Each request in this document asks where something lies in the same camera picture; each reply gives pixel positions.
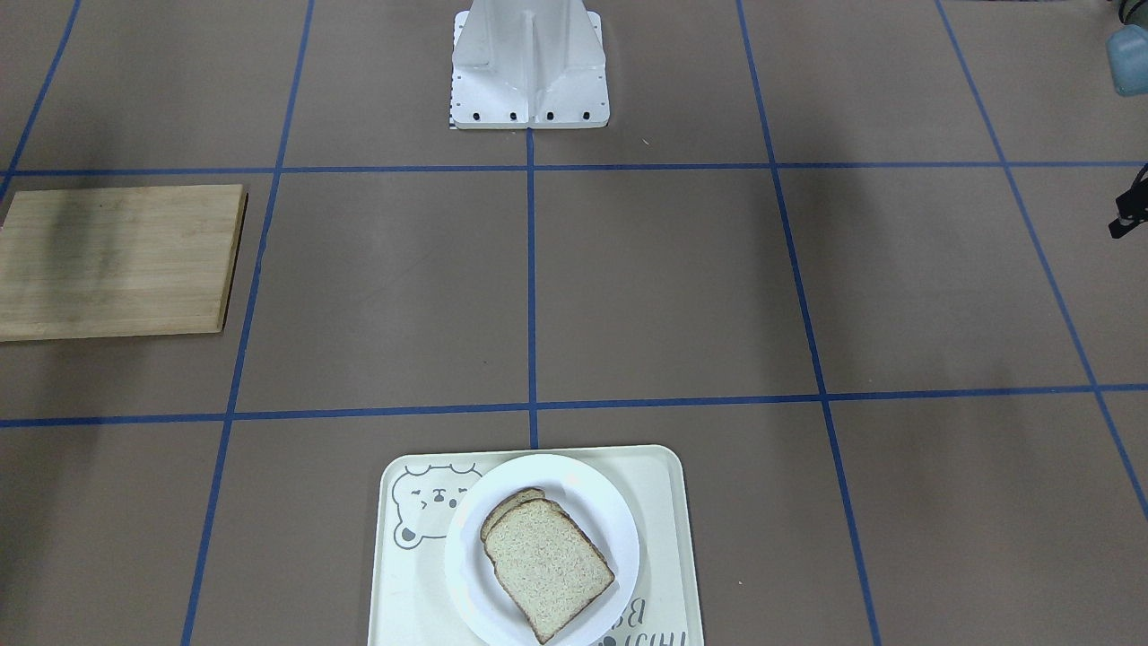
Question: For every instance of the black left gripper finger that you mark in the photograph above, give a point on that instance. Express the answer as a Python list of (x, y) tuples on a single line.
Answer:
[(1131, 207)]

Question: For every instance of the white round plate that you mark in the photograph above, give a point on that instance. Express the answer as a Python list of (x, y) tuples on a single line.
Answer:
[(591, 500)]

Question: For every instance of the bread slice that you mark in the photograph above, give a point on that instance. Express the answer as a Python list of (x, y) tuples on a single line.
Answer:
[(508, 504), (547, 565)]

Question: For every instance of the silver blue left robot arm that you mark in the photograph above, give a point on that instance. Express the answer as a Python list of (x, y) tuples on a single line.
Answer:
[(1127, 56)]

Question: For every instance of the bread slice under egg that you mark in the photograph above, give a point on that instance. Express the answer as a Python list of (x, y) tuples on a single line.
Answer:
[(508, 504)]

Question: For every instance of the cream bear serving tray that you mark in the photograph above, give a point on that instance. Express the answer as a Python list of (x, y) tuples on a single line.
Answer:
[(418, 496)]

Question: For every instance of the wooden cutting board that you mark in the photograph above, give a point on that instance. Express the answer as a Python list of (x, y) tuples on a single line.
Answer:
[(139, 261)]

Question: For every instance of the white camera stand base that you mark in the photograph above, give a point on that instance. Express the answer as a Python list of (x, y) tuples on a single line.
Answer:
[(528, 64)]

